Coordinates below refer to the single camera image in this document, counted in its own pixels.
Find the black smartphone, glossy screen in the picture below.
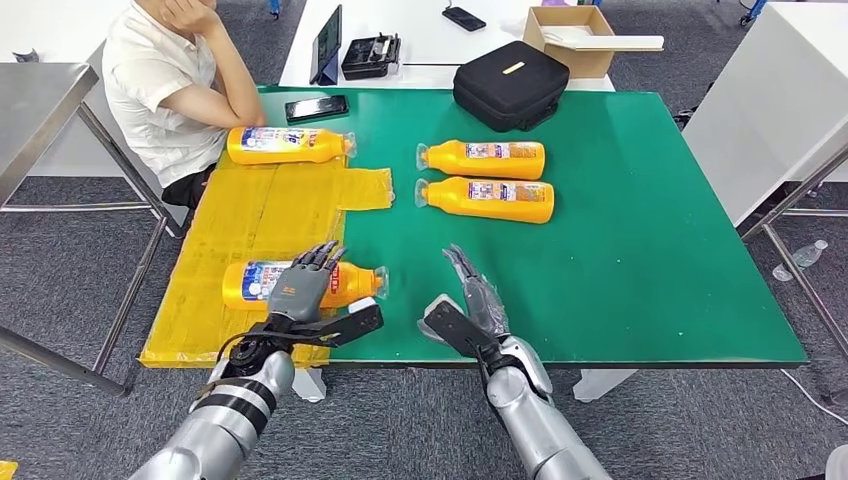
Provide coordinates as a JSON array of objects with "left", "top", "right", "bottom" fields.
[{"left": 284, "top": 94, "right": 350, "bottom": 125}]

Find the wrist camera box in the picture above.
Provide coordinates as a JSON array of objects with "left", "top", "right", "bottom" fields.
[
  {"left": 291, "top": 296, "right": 386, "bottom": 350},
  {"left": 417, "top": 293, "right": 495, "bottom": 359}
]

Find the white desk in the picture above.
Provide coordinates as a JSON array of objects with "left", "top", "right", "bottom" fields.
[{"left": 682, "top": 1, "right": 848, "bottom": 228}]

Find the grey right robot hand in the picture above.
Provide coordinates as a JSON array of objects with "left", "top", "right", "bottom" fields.
[{"left": 442, "top": 243, "right": 511, "bottom": 339}]

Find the tablet in blue case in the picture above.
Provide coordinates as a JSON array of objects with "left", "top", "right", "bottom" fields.
[{"left": 308, "top": 4, "right": 344, "bottom": 87}]

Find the person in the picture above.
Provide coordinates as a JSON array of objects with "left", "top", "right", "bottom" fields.
[{"left": 101, "top": 0, "right": 268, "bottom": 210}]

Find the white floor cable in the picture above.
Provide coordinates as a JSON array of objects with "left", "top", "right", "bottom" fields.
[{"left": 781, "top": 370, "right": 848, "bottom": 429}]

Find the black zip carry case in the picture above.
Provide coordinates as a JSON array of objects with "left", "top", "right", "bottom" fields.
[{"left": 452, "top": 40, "right": 571, "bottom": 134}]

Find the yellow taped plastic mat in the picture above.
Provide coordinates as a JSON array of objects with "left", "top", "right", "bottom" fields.
[{"left": 137, "top": 150, "right": 395, "bottom": 370}]

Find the clear plastic water bottle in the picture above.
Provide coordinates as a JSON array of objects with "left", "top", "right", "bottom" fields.
[{"left": 771, "top": 239, "right": 829, "bottom": 283}]

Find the black device tray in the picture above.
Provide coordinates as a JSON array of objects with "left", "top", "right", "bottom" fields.
[{"left": 340, "top": 33, "right": 403, "bottom": 82}]

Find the white table leg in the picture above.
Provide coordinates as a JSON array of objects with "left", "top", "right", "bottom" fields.
[
  {"left": 291, "top": 367, "right": 328, "bottom": 404},
  {"left": 572, "top": 368, "right": 637, "bottom": 404}
]

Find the person's right hand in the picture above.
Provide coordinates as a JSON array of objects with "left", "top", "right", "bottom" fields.
[{"left": 157, "top": 0, "right": 223, "bottom": 38}]

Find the metal table frame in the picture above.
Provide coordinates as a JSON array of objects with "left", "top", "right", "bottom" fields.
[{"left": 740, "top": 145, "right": 848, "bottom": 407}]

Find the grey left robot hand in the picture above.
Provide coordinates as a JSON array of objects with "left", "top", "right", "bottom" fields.
[{"left": 266, "top": 240, "right": 349, "bottom": 326}]

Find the orange detergent bottle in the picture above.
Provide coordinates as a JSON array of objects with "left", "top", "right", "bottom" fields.
[
  {"left": 221, "top": 259, "right": 390, "bottom": 313},
  {"left": 415, "top": 139, "right": 547, "bottom": 181},
  {"left": 226, "top": 125, "right": 358, "bottom": 166},
  {"left": 414, "top": 176, "right": 556, "bottom": 225}
]

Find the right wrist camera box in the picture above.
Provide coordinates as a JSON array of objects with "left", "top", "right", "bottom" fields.
[{"left": 417, "top": 293, "right": 495, "bottom": 359}]

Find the black smartphone, matte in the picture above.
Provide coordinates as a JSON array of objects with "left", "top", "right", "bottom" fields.
[{"left": 441, "top": 5, "right": 488, "bottom": 33}]

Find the stainless steel table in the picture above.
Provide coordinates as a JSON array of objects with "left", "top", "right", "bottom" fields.
[{"left": 0, "top": 62, "right": 183, "bottom": 399}]

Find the brown cardboard box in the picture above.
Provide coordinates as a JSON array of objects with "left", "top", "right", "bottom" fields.
[{"left": 521, "top": 5, "right": 616, "bottom": 79}]

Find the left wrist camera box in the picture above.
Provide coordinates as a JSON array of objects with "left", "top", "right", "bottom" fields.
[{"left": 291, "top": 296, "right": 386, "bottom": 350}]

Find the white foam board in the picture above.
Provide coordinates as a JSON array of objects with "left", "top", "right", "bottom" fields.
[{"left": 541, "top": 25, "right": 665, "bottom": 53}]

